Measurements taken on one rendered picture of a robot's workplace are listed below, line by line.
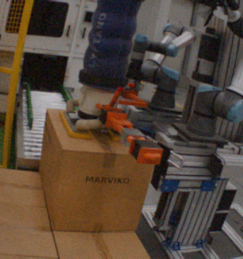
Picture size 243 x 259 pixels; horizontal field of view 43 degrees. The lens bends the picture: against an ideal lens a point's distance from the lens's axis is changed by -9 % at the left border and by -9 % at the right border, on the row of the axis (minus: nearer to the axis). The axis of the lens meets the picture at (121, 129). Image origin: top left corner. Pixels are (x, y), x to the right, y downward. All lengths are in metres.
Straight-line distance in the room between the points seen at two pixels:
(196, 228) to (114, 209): 0.77
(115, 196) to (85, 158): 0.24
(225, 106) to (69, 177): 0.73
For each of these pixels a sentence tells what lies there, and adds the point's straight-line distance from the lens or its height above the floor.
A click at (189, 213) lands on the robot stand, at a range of 1.98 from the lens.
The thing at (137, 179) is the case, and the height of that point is 0.83.
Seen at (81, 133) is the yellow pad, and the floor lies 0.96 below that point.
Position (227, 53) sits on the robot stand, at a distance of 1.74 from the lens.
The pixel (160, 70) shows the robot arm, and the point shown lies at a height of 1.24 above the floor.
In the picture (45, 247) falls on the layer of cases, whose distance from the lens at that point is 1.35.
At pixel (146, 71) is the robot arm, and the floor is 1.22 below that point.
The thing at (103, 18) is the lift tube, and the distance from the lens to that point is 1.44.
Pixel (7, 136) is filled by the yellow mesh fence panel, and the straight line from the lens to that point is 2.74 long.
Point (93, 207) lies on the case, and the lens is 1.43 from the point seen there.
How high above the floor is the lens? 1.40
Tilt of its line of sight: 16 degrees down
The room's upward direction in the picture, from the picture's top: 12 degrees clockwise
